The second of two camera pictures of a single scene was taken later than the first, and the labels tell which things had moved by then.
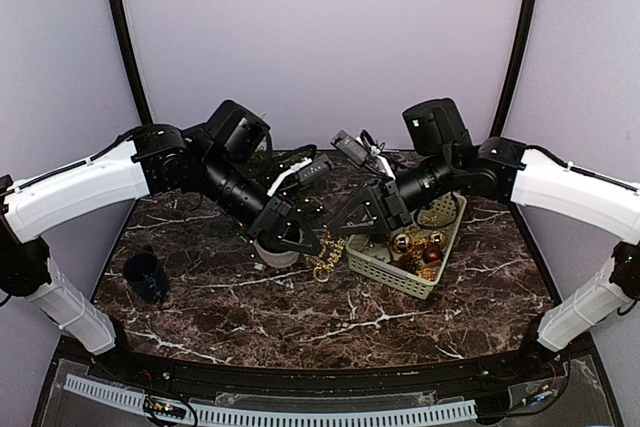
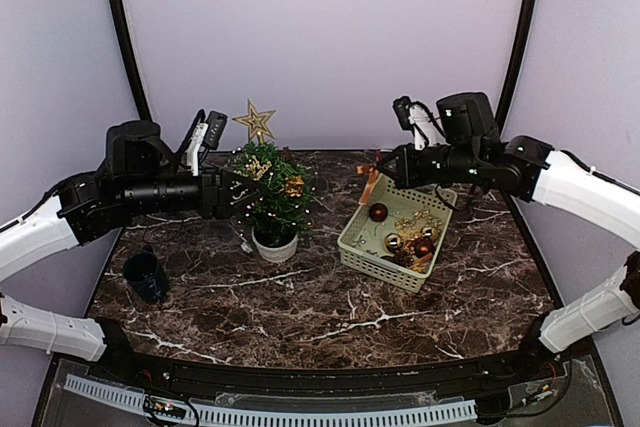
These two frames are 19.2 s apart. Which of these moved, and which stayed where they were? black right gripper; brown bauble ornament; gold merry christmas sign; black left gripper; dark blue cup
Moved: brown bauble ornament; black right gripper; gold merry christmas sign; black left gripper
Stayed: dark blue cup
